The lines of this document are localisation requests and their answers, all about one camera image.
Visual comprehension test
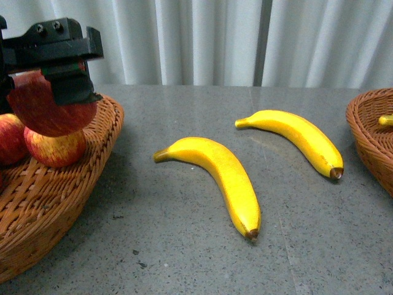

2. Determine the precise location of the red yellow apple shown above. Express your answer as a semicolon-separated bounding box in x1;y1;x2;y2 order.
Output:
23;127;87;168
7;71;97;137

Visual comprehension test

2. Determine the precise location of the brown wicker basket right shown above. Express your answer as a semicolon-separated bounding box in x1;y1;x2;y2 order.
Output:
346;88;392;195

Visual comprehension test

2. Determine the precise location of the red apple far left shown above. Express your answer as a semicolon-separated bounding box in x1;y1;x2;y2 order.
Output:
1;113;28;166

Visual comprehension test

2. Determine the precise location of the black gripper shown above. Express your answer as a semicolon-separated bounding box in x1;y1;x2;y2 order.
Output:
1;18;104;106

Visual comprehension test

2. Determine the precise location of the pale grey curtain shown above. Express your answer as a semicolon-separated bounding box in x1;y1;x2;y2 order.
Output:
1;1;392;89

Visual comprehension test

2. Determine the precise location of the brown wicker basket left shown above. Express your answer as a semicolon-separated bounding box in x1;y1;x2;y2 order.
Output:
1;95;124;282

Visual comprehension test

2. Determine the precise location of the yellow banana in basket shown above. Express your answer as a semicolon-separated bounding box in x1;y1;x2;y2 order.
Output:
378;114;393;126

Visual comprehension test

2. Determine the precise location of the yellow banana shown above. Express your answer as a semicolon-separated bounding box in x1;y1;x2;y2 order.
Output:
378;114;393;126
153;137;262;242
235;109;344;180

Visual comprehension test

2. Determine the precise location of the brown wicker basket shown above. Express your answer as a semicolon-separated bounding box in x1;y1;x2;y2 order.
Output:
1;95;124;282
346;88;392;195

